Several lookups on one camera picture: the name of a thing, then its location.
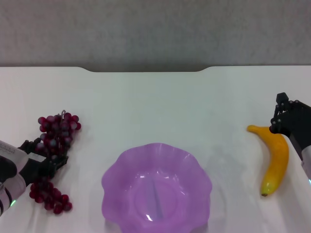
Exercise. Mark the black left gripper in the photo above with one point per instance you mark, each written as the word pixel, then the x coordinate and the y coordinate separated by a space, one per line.
pixel 34 170

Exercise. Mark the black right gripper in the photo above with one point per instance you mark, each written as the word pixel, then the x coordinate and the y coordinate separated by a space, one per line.
pixel 296 121

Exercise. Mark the red grape bunch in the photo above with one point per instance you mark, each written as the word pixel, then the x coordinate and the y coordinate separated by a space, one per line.
pixel 58 136

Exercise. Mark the yellow banana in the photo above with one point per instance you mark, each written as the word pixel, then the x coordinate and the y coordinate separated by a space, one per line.
pixel 277 155

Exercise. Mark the purple wavy plastic plate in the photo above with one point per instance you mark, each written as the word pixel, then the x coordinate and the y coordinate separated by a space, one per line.
pixel 155 184

